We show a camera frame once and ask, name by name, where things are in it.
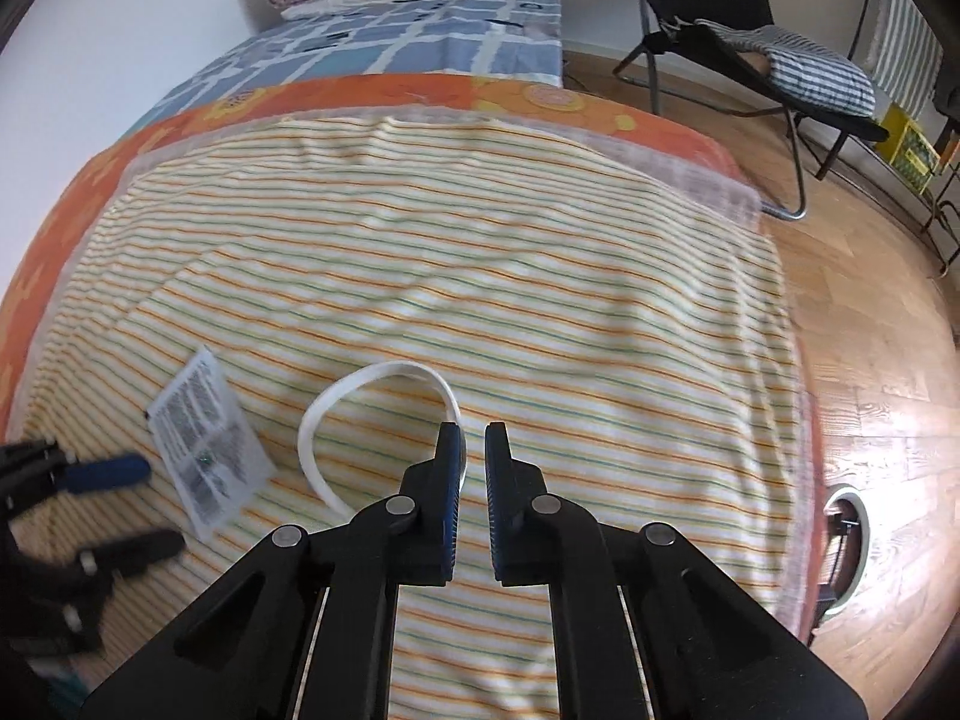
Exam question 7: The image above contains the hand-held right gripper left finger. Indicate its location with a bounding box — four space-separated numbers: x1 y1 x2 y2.
79 421 470 720

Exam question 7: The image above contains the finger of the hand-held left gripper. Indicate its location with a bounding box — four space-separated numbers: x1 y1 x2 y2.
0 439 151 515
67 529 187 583

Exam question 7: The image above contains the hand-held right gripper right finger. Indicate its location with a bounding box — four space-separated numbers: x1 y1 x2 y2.
484 421 867 720

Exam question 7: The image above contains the clear printed packet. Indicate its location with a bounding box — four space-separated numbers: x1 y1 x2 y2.
146 346 277 541

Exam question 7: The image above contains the white plastic strap handle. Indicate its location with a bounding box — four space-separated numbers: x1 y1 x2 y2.
298 361 470 518

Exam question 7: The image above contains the striped fringed blanket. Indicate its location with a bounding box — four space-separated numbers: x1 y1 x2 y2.
15 111 818 720

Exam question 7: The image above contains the white round floor appliance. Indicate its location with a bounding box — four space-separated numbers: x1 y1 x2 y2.
814 484 875 627

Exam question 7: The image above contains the blue checked bedsheet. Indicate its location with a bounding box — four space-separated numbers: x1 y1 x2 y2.
154 0 563 125

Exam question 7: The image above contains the checked chair cushion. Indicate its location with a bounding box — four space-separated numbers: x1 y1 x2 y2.
694 19 877 119

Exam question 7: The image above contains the yellow box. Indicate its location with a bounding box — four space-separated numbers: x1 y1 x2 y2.
877 105 943 193

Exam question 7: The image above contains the black metal rack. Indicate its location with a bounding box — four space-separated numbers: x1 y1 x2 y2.
919 90 960 278

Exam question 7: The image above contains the striped hanging cloth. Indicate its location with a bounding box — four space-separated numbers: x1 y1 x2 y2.
874 0 946 118

